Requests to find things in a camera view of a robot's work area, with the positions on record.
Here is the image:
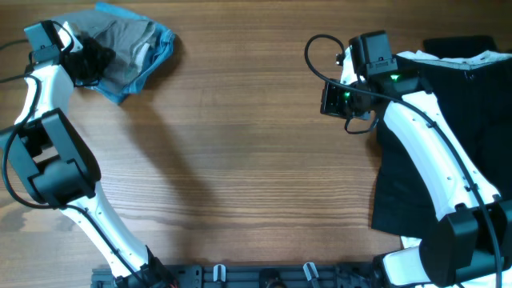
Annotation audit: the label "white garment under pile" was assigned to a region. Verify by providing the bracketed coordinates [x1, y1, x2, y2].
[398, 50, 511, 288]

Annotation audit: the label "black garment at back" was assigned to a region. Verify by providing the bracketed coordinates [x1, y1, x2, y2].
[422, 35, 498, 58]

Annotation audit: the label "black shorts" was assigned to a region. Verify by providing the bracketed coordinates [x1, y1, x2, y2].
[371, 57, 511, 238]

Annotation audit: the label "grey khaki shorts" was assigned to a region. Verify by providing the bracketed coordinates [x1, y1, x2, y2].
[53, 10, 156, 94]

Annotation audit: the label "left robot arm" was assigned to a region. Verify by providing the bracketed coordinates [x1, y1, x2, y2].
[1, 20, 178, 287]

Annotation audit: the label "folded blue denim shorts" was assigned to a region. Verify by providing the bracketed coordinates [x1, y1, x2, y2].
[93, 2, 175, 104]

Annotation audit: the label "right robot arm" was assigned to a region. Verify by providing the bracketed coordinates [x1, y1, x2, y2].
[321, 31, 511, 287]

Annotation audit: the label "right white rail clip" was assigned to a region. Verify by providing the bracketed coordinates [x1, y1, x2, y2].
[302, 262, 319, 282]

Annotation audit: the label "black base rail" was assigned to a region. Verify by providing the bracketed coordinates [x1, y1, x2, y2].
[90, 262, 385, 288]

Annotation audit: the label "left white rail clip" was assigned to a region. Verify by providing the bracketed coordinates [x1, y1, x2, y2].
[213, 264, 226, 282]

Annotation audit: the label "white rail clip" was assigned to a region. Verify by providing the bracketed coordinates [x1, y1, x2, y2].
[302, 262, 319, 282]
[213, 264, 226, 282]

